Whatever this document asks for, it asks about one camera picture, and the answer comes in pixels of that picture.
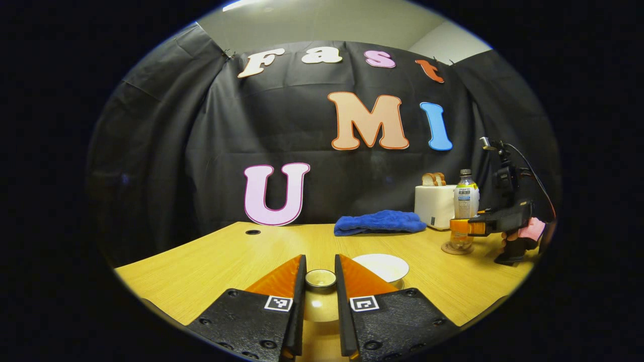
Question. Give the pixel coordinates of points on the black backdrop cloth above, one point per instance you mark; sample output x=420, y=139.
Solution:
x=201, y=151

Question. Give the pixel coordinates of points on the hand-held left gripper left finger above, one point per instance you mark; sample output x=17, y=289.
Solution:
x=298, y=311

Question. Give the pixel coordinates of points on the round cork coaster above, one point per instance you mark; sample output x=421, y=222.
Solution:
x=453, y=250

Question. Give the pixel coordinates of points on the clear plastic water bottle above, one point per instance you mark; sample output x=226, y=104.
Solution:
x=466, y=198

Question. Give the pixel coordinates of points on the bread slice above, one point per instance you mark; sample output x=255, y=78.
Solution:
x=428, y=180
x=441, y=178

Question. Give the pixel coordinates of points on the beige teacup lid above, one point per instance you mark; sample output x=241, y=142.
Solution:
x=320, y=301

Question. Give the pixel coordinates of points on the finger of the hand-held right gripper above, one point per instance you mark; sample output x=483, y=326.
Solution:
x=460, y=227

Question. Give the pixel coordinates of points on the blue towel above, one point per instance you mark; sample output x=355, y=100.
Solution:
x=380, y=222

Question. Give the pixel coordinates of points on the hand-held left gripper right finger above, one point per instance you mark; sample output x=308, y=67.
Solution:
x=343, y=311

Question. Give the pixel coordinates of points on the cream toaster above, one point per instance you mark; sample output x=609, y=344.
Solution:
x=432, y=206

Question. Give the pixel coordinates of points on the beige ceramic teacup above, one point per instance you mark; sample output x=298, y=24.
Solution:
x=380, y=266

